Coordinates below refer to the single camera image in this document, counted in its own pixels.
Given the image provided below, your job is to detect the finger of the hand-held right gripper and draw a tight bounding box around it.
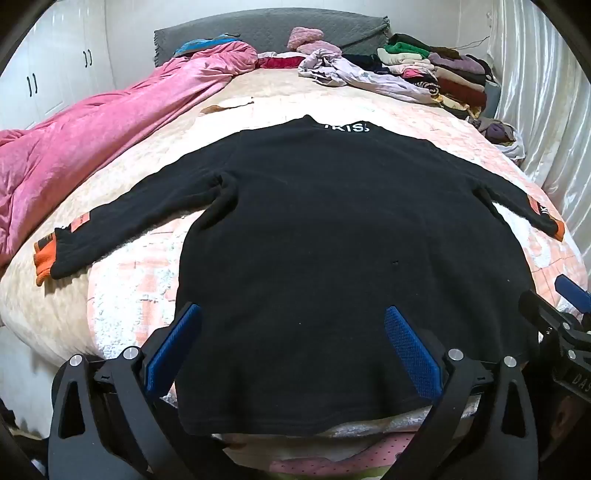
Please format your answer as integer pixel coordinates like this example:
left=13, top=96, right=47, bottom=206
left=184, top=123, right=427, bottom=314
left=518, top=290, right=561, bottom=337
left=554, top=274, right=591, bottom=319

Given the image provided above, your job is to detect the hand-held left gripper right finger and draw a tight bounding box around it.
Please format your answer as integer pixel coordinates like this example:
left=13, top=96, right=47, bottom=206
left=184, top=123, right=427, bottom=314
left=384, top=305, right=541, bottom=480

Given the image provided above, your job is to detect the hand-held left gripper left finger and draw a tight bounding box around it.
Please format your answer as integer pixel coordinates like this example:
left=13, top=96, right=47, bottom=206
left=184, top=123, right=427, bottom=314
left=48, top=302, right=218, bottom=480

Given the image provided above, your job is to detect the black sweater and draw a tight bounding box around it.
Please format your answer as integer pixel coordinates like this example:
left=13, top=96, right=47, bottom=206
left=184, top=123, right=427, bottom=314
left=33, top=114, right=566, bottom=437

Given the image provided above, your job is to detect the white bag of clothes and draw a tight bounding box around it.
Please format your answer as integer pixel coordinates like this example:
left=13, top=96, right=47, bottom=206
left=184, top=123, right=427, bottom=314
left=468, top=115, right=527, bottom=162

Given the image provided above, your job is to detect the pile of folded clothes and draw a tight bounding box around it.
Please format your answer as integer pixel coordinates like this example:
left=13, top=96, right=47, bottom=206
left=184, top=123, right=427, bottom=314
left=342, top=33, right=502, bottom=121

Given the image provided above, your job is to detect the peach plaid blanket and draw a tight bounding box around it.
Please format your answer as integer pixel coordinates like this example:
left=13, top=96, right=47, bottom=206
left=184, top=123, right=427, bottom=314
left=85, top=92, right=587, bottom=439

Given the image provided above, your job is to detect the pink dotted cloth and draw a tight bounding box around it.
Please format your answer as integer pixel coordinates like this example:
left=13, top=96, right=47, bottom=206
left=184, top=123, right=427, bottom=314
left=268, top=434, right=402, bottom=480

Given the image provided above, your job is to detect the beige bed sheet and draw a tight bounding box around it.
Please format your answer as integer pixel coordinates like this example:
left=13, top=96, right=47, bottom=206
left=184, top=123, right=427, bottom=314
left=0, top=67, right=462, bottom=365

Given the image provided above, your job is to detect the white curtain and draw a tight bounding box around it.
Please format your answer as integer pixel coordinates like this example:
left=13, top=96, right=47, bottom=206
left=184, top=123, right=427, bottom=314
left=489, top=0, right=591, bottom=259

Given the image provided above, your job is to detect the pink quilt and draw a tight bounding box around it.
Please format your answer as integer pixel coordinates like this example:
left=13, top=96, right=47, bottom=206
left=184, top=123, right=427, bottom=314
left=0, top=41, right=258, bottom=268

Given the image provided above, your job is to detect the lilac garment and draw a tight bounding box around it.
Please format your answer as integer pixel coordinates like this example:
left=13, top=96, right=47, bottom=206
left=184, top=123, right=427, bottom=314
left=298, top=48, right=437, bottom=104

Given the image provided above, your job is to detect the blue cloth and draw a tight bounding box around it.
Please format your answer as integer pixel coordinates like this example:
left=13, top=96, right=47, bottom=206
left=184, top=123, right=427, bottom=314
left=178, top=33, right=238, bottom=56

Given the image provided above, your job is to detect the dark red cloth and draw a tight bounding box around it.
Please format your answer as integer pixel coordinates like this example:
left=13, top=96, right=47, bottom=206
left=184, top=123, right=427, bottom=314
left=257, top=52, right=306, bottom=70

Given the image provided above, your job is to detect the white wardrobe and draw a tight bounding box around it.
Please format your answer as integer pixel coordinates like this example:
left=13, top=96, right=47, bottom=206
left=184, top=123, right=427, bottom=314
left=0, top=0, right=114, bottom=132

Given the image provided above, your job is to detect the pink garment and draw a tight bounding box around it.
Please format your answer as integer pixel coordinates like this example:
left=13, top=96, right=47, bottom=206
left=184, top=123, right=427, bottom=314
left=295, top=41, right=343, bottom=59

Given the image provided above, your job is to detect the pink fluffy cloth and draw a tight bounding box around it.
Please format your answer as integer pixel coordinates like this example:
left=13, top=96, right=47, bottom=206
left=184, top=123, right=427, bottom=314
left=287, top=27, right=325, bottom=51

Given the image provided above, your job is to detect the grey headboard cover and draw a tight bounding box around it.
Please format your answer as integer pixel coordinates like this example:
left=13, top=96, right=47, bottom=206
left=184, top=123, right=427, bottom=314
left=154, top=15, right=391, bottom=68

